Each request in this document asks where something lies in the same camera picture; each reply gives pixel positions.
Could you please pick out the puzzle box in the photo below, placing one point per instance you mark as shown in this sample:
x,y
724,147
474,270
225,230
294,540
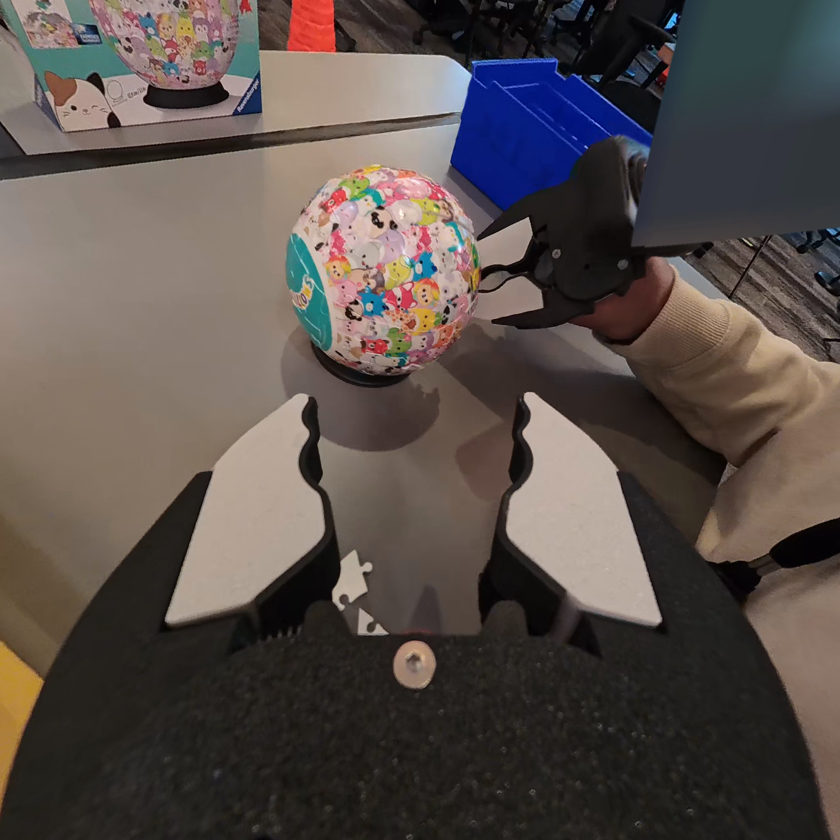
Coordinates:
x,y
131,59

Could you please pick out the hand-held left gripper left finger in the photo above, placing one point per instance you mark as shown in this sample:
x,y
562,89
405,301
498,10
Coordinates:
x,y
250,538

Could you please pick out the yellow plastic bin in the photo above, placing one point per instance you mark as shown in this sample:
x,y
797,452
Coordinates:
x,y
16,709

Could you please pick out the black ball stand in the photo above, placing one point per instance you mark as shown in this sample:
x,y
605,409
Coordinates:
x,y
361,374

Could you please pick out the beige hoodie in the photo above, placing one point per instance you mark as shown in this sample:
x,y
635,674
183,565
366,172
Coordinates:
x,y
788,617

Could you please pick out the person's right forearm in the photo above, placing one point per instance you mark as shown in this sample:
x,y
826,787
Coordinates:
x,y
735,381

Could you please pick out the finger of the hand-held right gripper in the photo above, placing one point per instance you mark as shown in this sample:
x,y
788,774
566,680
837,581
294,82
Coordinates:
x,y
515,302
505,247

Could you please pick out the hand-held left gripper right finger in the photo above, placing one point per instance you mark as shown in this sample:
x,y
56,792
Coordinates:
x,y
584,538

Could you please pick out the person's right hand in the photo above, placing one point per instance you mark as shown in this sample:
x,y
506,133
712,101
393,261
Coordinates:
x,y
637,302

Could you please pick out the colourful puzzle ball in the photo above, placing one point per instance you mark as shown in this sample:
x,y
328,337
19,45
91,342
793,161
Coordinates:
x,y
381,269

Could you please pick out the blue plastic bin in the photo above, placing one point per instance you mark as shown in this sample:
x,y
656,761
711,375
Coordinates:
x,y
538,131

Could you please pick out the orange plastic object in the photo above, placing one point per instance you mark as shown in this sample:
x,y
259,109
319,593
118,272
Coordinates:
x,y
313,24

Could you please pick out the white puzzle piece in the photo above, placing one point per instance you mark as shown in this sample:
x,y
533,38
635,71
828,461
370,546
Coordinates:
x,y
370,624
351,578

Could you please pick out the black office chair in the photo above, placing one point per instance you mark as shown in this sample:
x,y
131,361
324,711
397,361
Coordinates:
x,y
617,53

